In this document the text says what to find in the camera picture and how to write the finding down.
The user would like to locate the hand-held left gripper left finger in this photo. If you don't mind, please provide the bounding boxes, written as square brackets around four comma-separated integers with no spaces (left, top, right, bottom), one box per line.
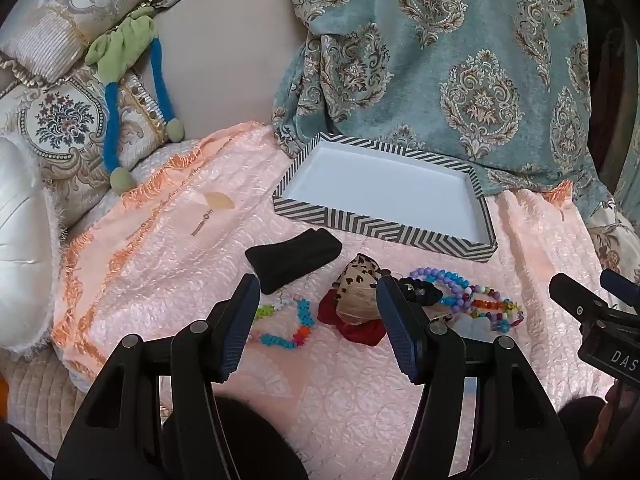
[52,273,262,480]

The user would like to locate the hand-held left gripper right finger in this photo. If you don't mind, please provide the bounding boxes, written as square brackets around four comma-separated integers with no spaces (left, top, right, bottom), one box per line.
[376,275,576,480]

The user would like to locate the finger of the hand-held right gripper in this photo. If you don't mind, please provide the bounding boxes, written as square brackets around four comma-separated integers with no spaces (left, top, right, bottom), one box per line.
[600,268,640,308]
[549,273,621,333]

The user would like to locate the black scrunchie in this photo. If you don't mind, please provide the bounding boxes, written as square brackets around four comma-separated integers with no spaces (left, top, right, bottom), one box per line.
[395,275,446,309]

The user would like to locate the red velvet scrunchie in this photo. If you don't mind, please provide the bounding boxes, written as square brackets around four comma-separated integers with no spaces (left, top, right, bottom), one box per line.
[318,287,388,348]

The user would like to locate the purple scrunchie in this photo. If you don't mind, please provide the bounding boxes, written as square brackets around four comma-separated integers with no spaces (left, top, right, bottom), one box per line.
[410,266,445,287]

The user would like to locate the light blue scrunchie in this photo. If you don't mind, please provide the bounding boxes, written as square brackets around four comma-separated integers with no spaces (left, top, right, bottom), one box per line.
[452,314,496,347]

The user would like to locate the blue bead bracelet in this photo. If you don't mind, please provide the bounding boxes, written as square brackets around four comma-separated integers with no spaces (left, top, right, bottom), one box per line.
[435,270,475,312]

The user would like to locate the rainbow bead bracelet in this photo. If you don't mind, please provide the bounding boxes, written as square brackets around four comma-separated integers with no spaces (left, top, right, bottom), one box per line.
[465,285,526,334]

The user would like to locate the striped white tray box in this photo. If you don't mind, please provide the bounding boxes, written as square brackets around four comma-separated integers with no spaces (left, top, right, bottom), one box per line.
[272,132,498,264]

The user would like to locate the person's right hand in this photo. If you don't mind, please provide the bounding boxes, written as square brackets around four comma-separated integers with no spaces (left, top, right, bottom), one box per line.
[597,395,626,463]

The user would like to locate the person's dark clothed leg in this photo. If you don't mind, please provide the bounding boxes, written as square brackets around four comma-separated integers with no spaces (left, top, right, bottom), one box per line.
[557,395,610,480]

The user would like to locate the pink quilted blanket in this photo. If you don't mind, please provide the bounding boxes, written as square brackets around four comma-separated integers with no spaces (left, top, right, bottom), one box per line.
[52,120,623,480]

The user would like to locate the black fabric pouch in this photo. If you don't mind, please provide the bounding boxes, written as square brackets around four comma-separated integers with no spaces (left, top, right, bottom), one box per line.
[245,228,343,295]

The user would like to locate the beige quilted mat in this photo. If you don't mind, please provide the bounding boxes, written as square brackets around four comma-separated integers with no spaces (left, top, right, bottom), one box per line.
[0,345,90,463]

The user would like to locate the white satin pillow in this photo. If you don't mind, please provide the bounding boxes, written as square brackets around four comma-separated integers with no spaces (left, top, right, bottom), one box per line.
[0,132,67,357]

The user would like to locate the teal damask cloth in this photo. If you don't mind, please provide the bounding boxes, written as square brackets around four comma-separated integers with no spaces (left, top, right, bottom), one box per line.
[272,0,623,216]

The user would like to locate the floral embroidered cushion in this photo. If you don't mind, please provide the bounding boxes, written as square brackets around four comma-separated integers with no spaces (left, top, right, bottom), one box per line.
[0,67,167,223]

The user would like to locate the beige sofa backrest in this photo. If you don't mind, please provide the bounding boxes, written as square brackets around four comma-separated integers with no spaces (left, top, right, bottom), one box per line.
[150,0,308,143]

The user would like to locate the green and blue plush toy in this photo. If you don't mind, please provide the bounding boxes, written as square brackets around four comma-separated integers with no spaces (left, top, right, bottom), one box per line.
[85,7,186,196]

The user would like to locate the striped damask bolster cushion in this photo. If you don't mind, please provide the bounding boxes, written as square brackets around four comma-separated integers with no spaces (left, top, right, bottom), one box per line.
[0,0,163,83]

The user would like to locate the colourful flower bead necklace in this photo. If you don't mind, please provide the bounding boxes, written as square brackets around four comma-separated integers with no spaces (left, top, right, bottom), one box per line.
[247,292,319,351]

